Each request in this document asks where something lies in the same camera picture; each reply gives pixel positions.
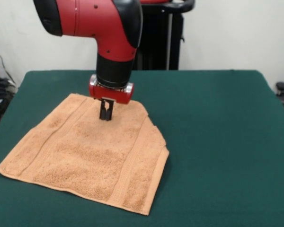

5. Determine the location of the orange terry towel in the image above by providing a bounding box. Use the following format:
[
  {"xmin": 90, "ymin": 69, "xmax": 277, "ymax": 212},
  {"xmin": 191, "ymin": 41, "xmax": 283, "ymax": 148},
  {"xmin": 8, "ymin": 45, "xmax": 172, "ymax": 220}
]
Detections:
[{"xmin": 0, "ymin": 93, "xmax": 170, "ymax": 216}]

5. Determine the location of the dark green table cloth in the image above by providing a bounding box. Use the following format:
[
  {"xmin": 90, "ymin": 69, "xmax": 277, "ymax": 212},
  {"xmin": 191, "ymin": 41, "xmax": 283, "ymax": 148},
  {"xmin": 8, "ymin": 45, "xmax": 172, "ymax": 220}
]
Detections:
[{"xmin": 0, "ymin": 70, "xmax": 284, "ymax": 227}]

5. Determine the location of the black equipment pile with cables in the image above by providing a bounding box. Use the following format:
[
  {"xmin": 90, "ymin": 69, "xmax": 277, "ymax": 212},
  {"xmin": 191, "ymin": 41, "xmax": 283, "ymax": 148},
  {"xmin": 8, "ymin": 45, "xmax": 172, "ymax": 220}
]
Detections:
[{"xmin": 0, "ymin": 62, "xmax": 18, "ymax": 124}]

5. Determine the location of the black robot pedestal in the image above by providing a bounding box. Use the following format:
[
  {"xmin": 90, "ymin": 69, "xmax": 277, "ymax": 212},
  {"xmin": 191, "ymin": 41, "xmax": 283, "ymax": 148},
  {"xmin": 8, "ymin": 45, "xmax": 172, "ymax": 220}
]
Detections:
[{"xmin": 132, "ymin": 0, "xmax": 195, "ymax": 71}]

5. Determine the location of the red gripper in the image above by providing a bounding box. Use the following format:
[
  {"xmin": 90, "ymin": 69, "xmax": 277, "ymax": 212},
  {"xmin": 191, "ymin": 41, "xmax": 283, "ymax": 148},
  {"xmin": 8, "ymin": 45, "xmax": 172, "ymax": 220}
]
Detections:
[{"xmin": 89, "ymin": 74, "xmax": 135, "ymax": 122}]

